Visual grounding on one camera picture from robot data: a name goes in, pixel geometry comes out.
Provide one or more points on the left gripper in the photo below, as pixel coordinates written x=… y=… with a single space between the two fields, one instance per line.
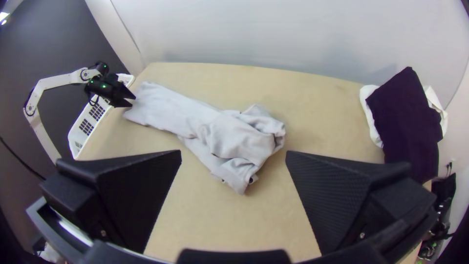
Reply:
x=104 y=87

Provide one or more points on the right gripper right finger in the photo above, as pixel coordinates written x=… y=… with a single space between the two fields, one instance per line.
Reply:
x=329 y=198

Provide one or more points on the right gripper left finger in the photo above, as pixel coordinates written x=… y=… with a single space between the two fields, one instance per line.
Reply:
x=135 y=190

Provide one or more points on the white t-shirt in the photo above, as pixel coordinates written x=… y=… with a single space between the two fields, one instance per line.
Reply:
x=220 y=139

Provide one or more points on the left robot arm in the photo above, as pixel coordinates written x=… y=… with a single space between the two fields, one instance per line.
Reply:
x=55 y=81

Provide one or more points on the white laundry basket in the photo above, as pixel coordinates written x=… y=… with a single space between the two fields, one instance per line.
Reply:
x=89 y=121

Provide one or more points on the pile of folded clothes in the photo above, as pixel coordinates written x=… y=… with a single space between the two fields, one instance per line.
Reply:
x=406 y=121

